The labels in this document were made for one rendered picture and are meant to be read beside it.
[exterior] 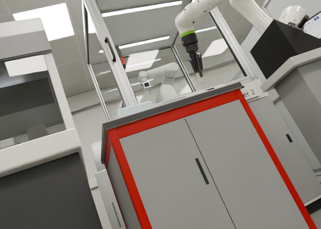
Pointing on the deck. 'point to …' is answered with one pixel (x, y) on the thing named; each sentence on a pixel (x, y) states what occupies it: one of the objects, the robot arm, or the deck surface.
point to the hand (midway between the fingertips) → (200, 77)
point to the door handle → (111, 49)
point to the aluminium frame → (123, 81)
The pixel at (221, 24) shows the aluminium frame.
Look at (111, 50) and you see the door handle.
